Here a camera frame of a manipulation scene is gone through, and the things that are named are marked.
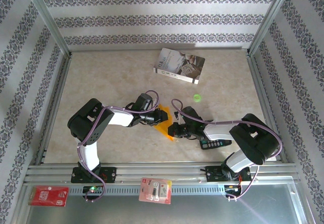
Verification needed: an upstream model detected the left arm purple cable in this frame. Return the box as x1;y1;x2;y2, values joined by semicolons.
77;90;159;203

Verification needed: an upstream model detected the long aluminium mounting rail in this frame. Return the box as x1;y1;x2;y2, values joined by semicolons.
24;162;301;185

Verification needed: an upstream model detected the pink blister pack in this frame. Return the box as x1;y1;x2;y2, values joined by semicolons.
138;177;173;205

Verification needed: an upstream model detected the sheet metal tray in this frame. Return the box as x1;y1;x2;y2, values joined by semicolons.
15;183;308;224

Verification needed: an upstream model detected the paperback book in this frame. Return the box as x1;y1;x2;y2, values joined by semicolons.
153;47;206;85

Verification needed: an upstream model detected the aluminium side rail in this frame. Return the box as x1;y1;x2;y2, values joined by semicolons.
247;53;288;163
35;54;73;165

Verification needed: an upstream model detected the slotted grey cable duct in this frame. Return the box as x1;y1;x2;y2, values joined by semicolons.
68;184;228;196

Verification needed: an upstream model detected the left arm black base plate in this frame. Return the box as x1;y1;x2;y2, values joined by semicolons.
70;167;117;184

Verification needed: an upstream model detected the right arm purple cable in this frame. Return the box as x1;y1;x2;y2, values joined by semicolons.
171;98;283;202

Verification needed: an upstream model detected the red card package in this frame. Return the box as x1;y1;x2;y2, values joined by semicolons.
28;185;69;208

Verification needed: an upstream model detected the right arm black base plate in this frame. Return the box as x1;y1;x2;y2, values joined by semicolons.
205;165;253;183

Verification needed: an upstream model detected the aluminium frame post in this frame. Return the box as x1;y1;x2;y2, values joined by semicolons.
21;0;73;57
248;0;297;55

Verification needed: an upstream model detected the black desk calculator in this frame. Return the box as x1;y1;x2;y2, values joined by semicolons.
199;137;233;151

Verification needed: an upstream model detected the orange paper sheet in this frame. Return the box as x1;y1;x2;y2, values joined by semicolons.
153;103;176;142

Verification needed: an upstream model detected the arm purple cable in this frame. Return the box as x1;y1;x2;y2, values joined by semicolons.
171;98;283;202
77;90;159;203

